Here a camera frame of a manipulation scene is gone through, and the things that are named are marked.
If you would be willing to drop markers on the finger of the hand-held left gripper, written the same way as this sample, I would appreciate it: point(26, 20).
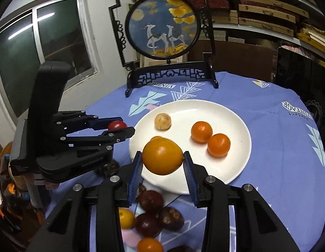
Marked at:
point(120, 134)
point(102, 122)

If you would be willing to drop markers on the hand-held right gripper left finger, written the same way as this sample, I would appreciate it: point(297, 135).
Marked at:
point(135, 178)

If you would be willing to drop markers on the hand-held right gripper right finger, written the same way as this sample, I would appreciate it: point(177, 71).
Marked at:
point(188, 178)

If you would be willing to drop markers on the red cherry tomato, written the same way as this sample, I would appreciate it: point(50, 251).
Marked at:
point(118, 124)

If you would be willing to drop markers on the white plate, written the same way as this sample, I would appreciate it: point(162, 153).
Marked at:
point(217, 173)

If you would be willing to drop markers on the large orange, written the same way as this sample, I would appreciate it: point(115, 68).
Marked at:
point(162, 156)

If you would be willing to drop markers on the dark purple tomato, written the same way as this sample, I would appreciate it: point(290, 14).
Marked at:
point(148, 225)
point(152, 201)

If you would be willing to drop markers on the small orange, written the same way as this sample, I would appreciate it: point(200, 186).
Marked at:
point(156, 138)
point(219, 145)
point(201, 132)

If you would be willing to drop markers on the yellow tomato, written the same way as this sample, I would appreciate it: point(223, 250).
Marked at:
point(127, 218)

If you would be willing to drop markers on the beige longan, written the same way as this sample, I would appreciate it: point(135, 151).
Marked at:
point(163, 121)

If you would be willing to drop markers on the white framed window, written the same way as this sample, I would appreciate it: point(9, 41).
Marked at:
point(20, 57)

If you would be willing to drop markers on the orange tomato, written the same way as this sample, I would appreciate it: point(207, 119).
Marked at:
point(150, 245)

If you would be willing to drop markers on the blue printed tablecloth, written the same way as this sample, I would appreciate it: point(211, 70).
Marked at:
point(270, 162)

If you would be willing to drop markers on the dark printed cloth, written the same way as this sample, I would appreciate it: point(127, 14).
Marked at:
point(10, 202)

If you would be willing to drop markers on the round deer screen ornament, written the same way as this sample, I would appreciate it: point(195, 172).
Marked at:
point(162, 26)

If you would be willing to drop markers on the brown board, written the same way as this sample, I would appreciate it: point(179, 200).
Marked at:
point(236, 55)

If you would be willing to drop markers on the black panel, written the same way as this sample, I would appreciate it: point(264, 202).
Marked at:
point(299, 71)

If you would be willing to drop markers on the shelf of wooden boxes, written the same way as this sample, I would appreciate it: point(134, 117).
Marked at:
point(267, 10)

